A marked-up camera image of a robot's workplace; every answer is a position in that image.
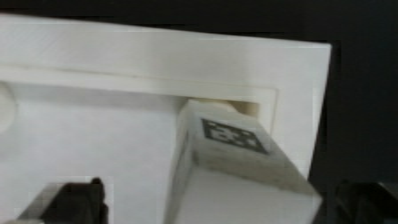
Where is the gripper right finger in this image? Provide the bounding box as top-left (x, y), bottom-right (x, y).
top-left (336, 181), bottom-right (398, 224)

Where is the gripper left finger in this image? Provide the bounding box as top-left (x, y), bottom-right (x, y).
top-left (16, 177), bottom-right (108, 224)

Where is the white leg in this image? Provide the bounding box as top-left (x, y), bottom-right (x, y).
top-left (161, 99), bottom-right (321, 224)

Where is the white square tabletop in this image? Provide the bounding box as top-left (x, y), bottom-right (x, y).
top-left (0, 13), bottom-right (330, 224)

